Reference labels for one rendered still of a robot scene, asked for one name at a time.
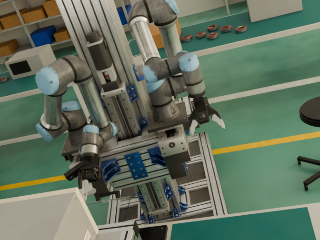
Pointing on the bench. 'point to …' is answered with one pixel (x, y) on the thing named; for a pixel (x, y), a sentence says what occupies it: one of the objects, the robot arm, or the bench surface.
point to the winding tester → (47, 217)
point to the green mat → (250, 227)
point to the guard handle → (107, 195)
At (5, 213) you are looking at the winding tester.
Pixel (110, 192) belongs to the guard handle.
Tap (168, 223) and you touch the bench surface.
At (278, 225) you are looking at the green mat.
